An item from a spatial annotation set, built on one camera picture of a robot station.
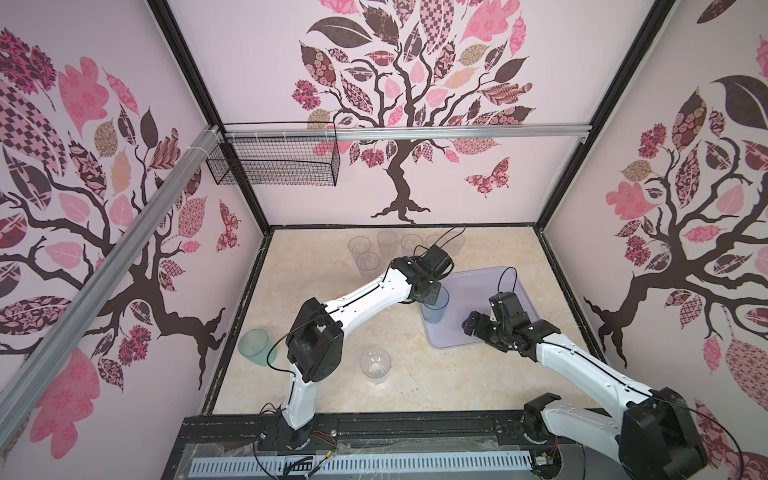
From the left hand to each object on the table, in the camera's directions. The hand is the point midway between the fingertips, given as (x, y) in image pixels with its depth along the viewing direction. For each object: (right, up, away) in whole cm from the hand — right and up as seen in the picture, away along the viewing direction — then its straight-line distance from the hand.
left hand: (422, 295), depth 86 cm
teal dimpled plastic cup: (-48, -14, -4) cm, 50 cm away
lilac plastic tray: (+19, -1, +16) cm, 25 cm away
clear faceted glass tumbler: (-2, +17, +24) cm, 29 cm away
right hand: (+15, -9, 0) cm, 17 cm away
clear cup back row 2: (-11, +17, +17) cm, 26 cm away
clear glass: (-14, -21, -1) cm, 25 cm away
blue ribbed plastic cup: (+5, -7, +7) cm, 11 cm away
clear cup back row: (-22, +15, +25) cm, 36 cm away
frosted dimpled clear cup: (+14, +15, +19) cm, 28 cm away
